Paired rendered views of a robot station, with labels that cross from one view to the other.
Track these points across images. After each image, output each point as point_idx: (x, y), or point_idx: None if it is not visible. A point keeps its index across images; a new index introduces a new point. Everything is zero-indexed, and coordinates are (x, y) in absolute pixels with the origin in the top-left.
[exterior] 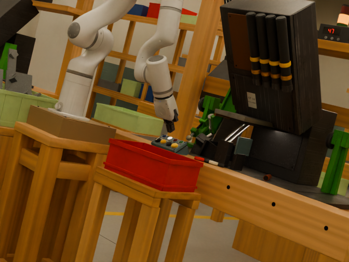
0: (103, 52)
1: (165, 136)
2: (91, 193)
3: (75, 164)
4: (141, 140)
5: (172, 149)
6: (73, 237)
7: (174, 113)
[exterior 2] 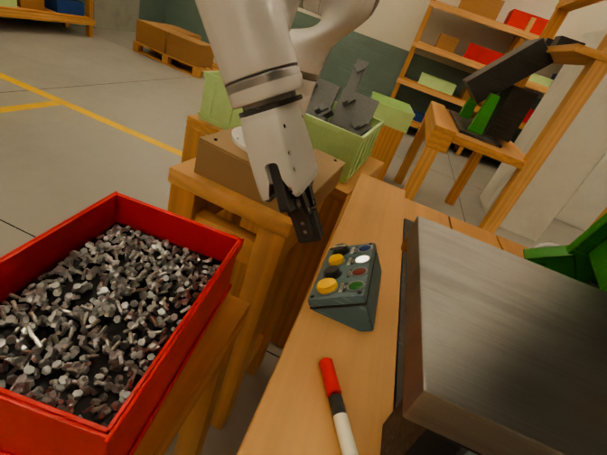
0: (332, 14)
1: (363, 249)
2: (250, 289)
3: (226, 228)
4: (354, 236)
5: (312, 293)
6: None
7: (277, 179)
